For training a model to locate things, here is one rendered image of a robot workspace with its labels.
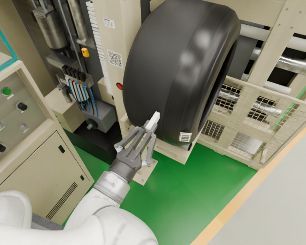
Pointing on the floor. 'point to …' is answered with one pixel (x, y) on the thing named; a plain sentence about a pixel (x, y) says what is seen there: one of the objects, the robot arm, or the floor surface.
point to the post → (119, 45)
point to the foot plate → (145, 173)
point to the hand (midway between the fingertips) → (153, 122)
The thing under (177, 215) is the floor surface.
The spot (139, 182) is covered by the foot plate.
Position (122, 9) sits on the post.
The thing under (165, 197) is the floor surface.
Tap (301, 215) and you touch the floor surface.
